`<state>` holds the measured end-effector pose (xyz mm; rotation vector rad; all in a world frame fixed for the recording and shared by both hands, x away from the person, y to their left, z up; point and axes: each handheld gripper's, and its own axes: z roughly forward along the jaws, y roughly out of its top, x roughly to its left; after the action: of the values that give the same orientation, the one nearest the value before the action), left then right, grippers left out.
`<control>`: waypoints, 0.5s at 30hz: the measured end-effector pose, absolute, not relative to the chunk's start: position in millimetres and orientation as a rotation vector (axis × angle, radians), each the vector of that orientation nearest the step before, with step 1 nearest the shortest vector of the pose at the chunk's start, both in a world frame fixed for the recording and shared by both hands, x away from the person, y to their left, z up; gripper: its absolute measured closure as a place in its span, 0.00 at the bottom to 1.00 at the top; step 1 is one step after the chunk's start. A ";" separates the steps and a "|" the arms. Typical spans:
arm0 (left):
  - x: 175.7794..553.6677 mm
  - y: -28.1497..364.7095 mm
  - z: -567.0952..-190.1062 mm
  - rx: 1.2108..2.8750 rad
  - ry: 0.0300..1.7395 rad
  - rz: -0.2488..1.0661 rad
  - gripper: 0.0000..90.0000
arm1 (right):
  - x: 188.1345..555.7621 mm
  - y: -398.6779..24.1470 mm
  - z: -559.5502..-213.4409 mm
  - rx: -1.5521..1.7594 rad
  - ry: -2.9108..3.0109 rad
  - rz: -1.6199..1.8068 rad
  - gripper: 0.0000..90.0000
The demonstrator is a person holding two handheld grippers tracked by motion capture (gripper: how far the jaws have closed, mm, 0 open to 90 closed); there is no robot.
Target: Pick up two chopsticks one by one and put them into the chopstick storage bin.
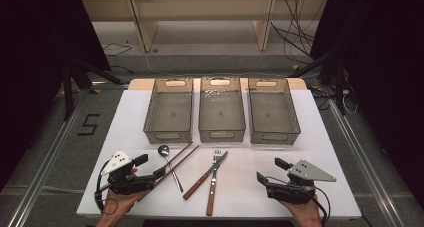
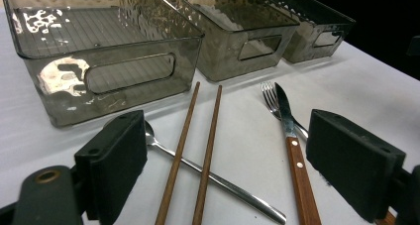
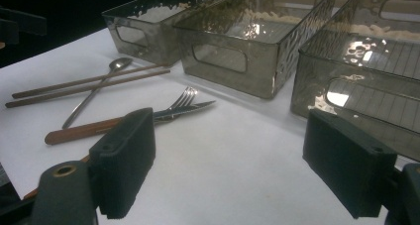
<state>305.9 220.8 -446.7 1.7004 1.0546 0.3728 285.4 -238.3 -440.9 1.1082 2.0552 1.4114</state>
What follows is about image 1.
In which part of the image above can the bundle of black cables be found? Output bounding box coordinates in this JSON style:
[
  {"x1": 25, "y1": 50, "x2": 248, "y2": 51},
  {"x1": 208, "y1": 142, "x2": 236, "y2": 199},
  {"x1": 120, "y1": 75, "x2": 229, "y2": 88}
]
[{"x1": 269, "y1": 0, "x2": 317, "y2": 65}]

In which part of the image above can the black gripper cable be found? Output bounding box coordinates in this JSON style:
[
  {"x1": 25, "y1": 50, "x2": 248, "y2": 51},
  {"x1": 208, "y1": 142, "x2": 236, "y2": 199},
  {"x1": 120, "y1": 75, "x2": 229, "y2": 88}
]
[
  {"x1": 94, "y1": 159, "x2": 116, "y2": 215},
  {"x1": 312, "y1": 186, "x2": 332, "y2": 225}
]

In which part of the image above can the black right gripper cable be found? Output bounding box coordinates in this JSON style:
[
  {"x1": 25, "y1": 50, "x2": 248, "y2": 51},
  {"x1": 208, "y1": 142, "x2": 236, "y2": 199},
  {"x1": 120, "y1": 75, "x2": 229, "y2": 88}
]
[{"x1": 312, "y1": 186, "x2": 332, "y2": 225}]

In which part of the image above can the fork with wooden handle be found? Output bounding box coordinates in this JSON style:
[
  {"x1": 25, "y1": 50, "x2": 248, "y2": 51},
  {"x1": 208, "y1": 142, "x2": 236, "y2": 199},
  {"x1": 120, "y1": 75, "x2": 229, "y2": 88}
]
[{"x1": 205, "y1": 149, "x2": 223, "y2": 217}]

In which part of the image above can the smoky plastic bin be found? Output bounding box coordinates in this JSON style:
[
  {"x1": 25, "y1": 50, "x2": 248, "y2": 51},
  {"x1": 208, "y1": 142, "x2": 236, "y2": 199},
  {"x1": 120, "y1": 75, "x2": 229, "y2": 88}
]
[
  {"x1": 247, "y1": 77, "x2": 302, "y2": 146},
  {"x1": 143, "y1": 77, "x2": 194, "y2": 145},
  {"x1": 198, "y1": 76, "x2": 247, "y2": 143}
]

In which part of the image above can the person's right hand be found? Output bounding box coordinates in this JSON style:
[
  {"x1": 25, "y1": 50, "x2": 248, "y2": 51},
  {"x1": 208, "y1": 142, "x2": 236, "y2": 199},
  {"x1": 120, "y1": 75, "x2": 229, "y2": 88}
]
[{"x1": 279, "y1": 196, "x2": 324, "y2": 227}]

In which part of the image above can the black metal stand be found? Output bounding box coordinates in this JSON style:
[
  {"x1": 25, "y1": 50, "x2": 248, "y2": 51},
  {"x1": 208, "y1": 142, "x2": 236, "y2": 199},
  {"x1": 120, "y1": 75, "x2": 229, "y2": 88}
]
[
  {"x1": 289, "y1": 50, "x2": 348, "y2": 117},
  {"x1": 60, "y1": 56, "x2": 124, "y2": 122}
]

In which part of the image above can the knife with wooden handle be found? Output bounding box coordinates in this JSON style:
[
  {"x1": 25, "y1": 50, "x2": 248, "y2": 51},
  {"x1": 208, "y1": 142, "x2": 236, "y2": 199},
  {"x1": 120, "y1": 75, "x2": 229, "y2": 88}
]
[{"x1": 182, "y1": 150, "x2": 229, "y2": 201}]

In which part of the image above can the black floor cable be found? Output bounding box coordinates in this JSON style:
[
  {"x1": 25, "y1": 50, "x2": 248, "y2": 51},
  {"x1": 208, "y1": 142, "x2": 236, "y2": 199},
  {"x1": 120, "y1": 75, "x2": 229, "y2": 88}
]
[{"x1": 101, "y1": 41, "x2": 133, "y2": 58}]

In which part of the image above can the black curtain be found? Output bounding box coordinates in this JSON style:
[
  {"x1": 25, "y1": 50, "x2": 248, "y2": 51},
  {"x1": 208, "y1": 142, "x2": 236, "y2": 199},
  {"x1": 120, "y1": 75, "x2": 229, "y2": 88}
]
[
  {"x1": 0, "y1": 0, "x2": 112, "y2": 191},
  {"x1": 311, "y1": 0, "x2": 424, "y2": 210}
]

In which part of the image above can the metal spoon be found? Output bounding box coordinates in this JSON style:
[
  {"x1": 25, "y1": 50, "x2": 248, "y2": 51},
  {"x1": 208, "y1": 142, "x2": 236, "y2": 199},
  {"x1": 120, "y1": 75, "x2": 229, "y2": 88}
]
[{"x1": 157, "y1": 144, "x2": 184, "y2": 193}]

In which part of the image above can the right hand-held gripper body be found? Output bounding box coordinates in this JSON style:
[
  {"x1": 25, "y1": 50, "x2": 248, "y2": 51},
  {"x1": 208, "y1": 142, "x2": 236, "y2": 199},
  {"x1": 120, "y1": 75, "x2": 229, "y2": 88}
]
[{"x1": 265, "y1": 159, "x2": 337, "y2": 205}]

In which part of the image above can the person's left hand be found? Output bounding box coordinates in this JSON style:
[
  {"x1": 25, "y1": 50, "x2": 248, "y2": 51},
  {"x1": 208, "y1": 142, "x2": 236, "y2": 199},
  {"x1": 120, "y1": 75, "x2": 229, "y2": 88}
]
[{"x1": 96, "y1": 189, "x2": 148, "y2": 227}]

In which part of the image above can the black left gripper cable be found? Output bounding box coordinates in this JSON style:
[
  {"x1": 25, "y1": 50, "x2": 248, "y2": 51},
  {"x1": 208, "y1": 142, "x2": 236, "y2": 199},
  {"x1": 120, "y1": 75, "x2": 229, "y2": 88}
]
[{"x1": 94, "y1": 159, "x2": 116, "y2": 215}]

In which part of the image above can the aluminium floor rail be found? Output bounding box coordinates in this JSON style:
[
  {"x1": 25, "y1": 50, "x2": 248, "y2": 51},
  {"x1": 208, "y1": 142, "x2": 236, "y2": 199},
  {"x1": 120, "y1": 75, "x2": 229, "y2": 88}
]
[
  {"x1": 6, "y1": 90, "x2": 88, "y2": 227},
  {"x1": 328, "y1": 98, "x2": 407, "y2": 227}
]

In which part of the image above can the beige wooden shelf unit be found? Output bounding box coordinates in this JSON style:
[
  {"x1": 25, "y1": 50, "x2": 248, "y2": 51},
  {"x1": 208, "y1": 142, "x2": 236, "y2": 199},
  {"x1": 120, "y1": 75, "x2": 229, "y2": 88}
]
[{"x1": 79, "y1": 0, "x2": 331, "y2": 53}]

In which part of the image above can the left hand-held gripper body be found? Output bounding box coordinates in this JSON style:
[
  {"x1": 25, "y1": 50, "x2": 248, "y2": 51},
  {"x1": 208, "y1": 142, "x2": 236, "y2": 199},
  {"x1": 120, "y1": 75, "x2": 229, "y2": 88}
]
[{"x1": 100, "y1": 149, "x2": 157, "y2": 195}]

